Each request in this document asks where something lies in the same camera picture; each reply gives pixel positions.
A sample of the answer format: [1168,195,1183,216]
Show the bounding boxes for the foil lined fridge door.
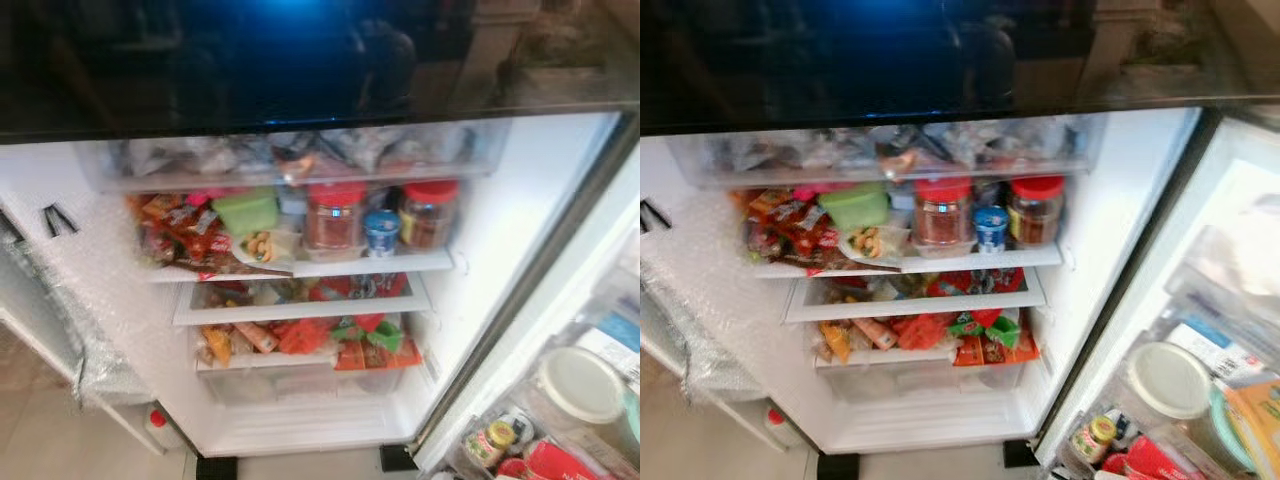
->
[0,195,193,457]
[640,188,803,453]

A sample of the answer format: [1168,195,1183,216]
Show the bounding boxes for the white lined fridge door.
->
[412,125,641,480]
[1033,104,1280,480]

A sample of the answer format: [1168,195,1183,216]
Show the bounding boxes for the white fridge shelf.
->
[749,244,1064,280]
[144,249,457,284]

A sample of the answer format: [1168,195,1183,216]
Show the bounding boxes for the white framed fridge tray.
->
[171,273,434,328]
[782,267,1047,324]

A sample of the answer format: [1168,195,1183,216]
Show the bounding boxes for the black fridge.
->
[640,0,1280,480]
[0,0,641,480]

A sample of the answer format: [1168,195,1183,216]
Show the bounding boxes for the red snack packet pile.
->
[738,187,848,271]
[128,192,243,273]

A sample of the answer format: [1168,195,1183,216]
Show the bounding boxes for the blue white carton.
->
[1164,317,1267,383]
[574,311,641,383]

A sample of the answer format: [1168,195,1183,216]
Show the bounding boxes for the green lidded food container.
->
[817,181,890,232]
[209,187,282,237]

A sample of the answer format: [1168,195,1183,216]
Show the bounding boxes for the white lid large jar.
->
[1123,341,1253,473]
[533,346,633,471]

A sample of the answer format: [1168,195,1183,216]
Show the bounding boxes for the clear chiller drawer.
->
[74,119,512,194]
[664,114,1107,189]

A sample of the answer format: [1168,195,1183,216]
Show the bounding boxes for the orange yellow snack packet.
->
[817,319,852,364]
[199,324,234,367]

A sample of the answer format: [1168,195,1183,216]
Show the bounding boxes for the white food picture packet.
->
[231,229,302,268]
[839,224,907,264]

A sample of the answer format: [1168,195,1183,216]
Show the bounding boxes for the teal plate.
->
[1204,384,1257,472]
[619,389,641,467]

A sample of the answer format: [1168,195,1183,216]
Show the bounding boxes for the red lid jar dark contents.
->
[399,179,462,252]
[1007,175,1067,249]

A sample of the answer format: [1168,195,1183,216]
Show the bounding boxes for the tan snack packet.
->
[854,317,899,350]
[234,321,280,354]

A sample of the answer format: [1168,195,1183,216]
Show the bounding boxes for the red cap white bottle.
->
[761,404,792,449]
[144,404,177,452]

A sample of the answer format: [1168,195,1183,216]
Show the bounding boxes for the blue white cup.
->
[971,205,1010,254]
[362,209,402,259]

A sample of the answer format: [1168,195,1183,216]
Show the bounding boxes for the red plastic package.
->
[494,439,602,480]
[1099,434,1192,480]

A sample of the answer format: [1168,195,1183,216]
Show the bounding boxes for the yellow lid small jar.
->
[461,419,519,470]
[1067,414,1119,467]

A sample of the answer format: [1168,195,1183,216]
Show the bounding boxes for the clear crisper drawer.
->
[819,359,1027,404]
[199,364,412,407]

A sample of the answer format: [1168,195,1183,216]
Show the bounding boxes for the green snack packet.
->
[947,309,1022,350]
[334,314,404,352]

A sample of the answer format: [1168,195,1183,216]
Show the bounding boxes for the orange packet stack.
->
[334,339,422,372]
[954,334,1042,367]

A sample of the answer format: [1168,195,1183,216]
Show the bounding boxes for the yellow carton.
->
[1224,379,1280,480]

